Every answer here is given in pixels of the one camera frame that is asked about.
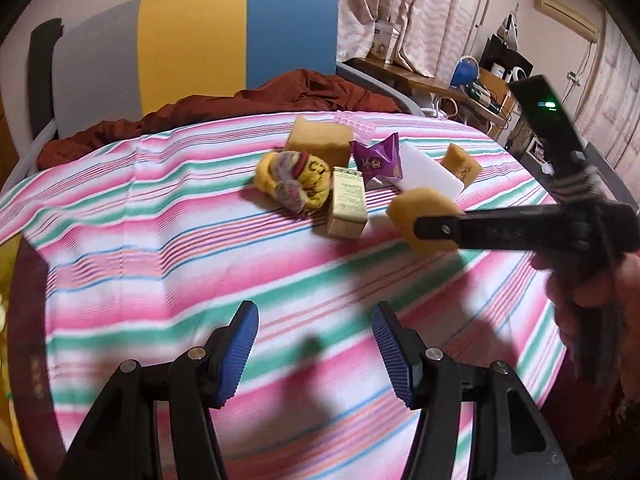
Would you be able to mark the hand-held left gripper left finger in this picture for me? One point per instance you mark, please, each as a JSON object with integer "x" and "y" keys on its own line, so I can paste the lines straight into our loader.
{"x": 240, "y": 355}

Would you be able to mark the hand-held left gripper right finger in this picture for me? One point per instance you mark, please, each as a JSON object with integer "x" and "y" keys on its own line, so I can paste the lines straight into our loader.
{"x": 395, "y": 360}

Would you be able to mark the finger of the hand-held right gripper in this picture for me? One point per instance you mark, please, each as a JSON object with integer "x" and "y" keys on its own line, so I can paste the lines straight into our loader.
{"x": 500, "y": 230}

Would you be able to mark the small yellow sponge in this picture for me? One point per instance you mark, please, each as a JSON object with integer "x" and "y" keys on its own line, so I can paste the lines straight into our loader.
{"x": 462, "y": 165}
{"x": 415, "y": 207}

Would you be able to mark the white sponge block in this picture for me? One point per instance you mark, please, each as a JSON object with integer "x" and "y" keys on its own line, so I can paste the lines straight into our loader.
{"x": 427, "y": 170}

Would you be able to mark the purple snack packet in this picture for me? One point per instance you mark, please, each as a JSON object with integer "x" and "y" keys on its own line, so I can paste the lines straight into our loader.
{"x": 377, "y": 162}

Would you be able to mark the yellow patterned sock bundle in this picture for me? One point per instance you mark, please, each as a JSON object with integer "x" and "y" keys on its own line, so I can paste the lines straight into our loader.
{"x": 295, "y": 180}

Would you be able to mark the large yellow sponge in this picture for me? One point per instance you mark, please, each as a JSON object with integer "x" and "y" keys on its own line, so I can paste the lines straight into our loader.
{"x": 320, "y": 142}

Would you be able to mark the person's right hand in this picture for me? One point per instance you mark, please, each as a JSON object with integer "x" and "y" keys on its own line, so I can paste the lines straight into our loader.
{"x": 560, "y": 285}

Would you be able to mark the blue round lamp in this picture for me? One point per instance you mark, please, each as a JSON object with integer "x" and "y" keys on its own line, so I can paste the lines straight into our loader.
{"x": 464, "y": 71}

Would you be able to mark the striped pink green tablecloth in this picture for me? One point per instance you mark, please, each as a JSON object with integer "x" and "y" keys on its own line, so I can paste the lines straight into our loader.
{"x": 200, "y": 260}

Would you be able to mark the white air conditioner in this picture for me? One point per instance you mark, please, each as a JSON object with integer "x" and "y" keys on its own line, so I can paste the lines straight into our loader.
{"x": 565, "y": 15}

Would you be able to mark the metal pole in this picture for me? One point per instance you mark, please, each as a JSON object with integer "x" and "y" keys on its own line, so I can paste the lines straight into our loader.
{"x": 486, "y": 10}

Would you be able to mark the wooden desk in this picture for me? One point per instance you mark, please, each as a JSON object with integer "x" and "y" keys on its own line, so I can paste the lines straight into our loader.
{"x": 415, "y": 77}

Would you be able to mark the small cream carton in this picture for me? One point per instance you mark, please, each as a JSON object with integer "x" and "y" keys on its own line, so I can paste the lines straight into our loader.
{"x": 346, "y": 205}

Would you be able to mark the white box on desk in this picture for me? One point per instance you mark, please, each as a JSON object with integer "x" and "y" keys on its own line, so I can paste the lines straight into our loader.
{"x": 387, "y": 42}

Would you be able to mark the pink plastic case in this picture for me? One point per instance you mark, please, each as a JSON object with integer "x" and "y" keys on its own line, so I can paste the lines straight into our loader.
{"x": 357, "y": 125}

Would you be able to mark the beige patterned curtain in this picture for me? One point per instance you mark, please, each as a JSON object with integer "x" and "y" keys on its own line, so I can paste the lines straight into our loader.
{"x": 400, "y": 0}

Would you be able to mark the red-brown cloth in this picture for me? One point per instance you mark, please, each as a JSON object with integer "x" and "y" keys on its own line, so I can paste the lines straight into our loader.
{"x": 280, "y": 95}

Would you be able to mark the grey yellow blue chair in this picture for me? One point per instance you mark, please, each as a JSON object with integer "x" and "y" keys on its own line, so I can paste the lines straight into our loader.
{"x": 190, "y": 45}

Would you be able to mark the grey metal bed rail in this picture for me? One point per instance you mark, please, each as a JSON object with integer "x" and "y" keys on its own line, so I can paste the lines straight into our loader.
{"x": 385, "y": 85}

